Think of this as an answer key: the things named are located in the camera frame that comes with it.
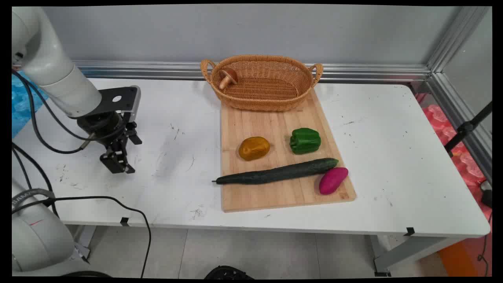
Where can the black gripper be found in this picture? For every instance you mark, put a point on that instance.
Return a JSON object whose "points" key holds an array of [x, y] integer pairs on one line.
{"points": [[103, 126]]}

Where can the yellow toy potato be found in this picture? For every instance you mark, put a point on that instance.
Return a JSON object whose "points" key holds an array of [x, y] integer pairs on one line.
{"points": [[254, 148]]}

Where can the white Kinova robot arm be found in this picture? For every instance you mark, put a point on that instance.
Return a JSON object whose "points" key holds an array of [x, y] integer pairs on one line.
{"points": [[59, 78]]}

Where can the black tape clip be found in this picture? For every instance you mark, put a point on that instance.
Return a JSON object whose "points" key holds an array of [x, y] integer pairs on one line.
{"points": [[124, 221], [409, 231]]}

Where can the grey metal table leg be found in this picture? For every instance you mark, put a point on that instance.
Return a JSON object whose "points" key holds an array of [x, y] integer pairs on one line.
{"points": [[81, 243], [408, 251]]}

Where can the blue bubble wrap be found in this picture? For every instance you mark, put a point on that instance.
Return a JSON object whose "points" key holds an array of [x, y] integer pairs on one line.
{"points": [[21, 106]]}

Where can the brown toy mushroom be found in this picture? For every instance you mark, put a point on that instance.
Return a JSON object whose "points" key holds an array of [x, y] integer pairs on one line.
{"points": [[227, 77]]}

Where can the black round floor object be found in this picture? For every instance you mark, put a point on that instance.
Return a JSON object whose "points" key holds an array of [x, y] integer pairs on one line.
{"points": [[228, 272]]}

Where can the wooden cutting board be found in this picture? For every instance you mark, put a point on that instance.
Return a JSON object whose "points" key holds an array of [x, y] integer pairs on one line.
{"points": [[275, 173]]}

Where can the dark green toy cucumber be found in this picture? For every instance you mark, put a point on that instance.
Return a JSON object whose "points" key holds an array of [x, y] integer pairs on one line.
{"points": [[275, 174]]}

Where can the woven wicker basket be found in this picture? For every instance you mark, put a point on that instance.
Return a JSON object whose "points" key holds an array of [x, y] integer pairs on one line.
{"points": [[263, 88]]}

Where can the green toy bell pepper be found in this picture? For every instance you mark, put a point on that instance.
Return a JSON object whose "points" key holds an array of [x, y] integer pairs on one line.
{"points": [[305, 140]]}

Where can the purple toy sweet potato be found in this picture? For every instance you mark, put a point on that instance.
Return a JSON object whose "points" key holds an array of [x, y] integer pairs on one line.
{"points": [[332, 181]]}

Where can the pink bubble wrap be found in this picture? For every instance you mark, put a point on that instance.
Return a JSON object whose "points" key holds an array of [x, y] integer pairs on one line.
{"points": [[467, 165]]}

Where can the black tripod stand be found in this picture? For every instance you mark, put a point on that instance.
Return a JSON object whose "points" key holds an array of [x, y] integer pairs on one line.
{"points": [[466, 128]]}

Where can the black power adapter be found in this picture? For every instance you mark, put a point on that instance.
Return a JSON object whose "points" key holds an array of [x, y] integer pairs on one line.
{"points": [[486, 196]]}

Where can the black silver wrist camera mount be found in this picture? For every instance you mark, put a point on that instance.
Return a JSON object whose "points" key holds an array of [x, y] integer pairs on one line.
{"points": [[118, 99]]}

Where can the horizontal aluminium frame rail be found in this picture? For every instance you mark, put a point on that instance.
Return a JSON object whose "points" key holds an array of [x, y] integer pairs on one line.
{"points": [[235, 70]]}

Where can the slanted aluminium side rail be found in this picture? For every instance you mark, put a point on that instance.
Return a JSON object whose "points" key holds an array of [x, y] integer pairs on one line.
{"points": [[459, 118]]}

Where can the aluminium corner post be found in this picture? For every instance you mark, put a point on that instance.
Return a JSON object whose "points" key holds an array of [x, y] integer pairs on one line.
{"points": [[456, 39]]}

